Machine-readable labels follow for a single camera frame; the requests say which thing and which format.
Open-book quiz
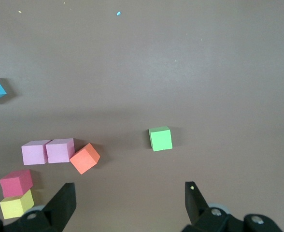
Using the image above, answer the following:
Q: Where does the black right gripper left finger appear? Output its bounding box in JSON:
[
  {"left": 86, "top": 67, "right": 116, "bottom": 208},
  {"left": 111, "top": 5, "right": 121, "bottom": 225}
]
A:
[{"left": 0, "top": 183, "right": 77, "bottom": 232}]

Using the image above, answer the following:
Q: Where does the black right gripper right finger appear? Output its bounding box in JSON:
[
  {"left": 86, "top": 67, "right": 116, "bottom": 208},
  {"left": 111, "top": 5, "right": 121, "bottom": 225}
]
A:
[{"left": 182, "top": 181, "right": 284, "bottom": 232}]

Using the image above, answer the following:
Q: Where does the yellow foam cube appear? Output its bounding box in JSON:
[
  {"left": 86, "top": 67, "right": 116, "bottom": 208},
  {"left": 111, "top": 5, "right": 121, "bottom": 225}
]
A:
[{"left": 0, "top": 189, "right": 35, "bottom": 220}]

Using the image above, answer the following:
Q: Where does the red foam cube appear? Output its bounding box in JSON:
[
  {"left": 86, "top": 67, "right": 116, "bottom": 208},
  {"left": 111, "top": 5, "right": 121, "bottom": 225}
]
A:
[{"left": 0, "top": 169, "right": 34, "bottom": 198}]

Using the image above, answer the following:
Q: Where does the orange foam cube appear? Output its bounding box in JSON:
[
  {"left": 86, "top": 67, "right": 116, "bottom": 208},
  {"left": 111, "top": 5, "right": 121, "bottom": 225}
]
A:
[{"left": 69, "top": 142, "right": 101, "bottom": 175}]

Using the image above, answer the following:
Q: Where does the pink foam cube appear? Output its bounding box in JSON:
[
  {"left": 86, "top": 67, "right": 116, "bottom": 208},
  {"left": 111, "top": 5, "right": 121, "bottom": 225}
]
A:
[
  {"left": 21, "top": 140, "right": 51, "bottom": 166},
  {"left": 45, "top": 138, "right": 75, "bottom": 164}
]

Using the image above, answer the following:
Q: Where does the green foam cube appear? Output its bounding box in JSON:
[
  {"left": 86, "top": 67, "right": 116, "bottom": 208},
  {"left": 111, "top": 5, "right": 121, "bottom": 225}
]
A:
[{"left": 148, "top": 126, "right": 173, "bottom": 152}]

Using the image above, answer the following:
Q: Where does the brown table cover sheet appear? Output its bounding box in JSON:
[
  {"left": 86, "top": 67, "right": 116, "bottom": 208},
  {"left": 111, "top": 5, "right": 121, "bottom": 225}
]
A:
[{"left": 0, "top": 0, "right": 284, "bottom": 232}]

